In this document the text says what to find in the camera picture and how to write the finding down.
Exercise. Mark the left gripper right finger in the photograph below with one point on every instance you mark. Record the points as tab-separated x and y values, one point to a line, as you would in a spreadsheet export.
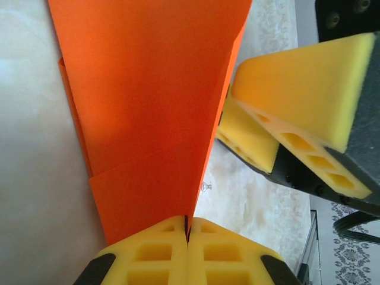
231	258

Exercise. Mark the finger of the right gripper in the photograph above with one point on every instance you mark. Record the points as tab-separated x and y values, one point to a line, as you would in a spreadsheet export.
297	89
246	139

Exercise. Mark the orange square cloth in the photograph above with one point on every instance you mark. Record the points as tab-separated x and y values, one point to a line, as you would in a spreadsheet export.
148	89

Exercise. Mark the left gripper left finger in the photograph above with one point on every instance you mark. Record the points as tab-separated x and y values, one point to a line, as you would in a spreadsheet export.
148	258

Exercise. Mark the aluminium side rail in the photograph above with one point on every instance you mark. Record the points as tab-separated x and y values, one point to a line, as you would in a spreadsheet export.
310	246

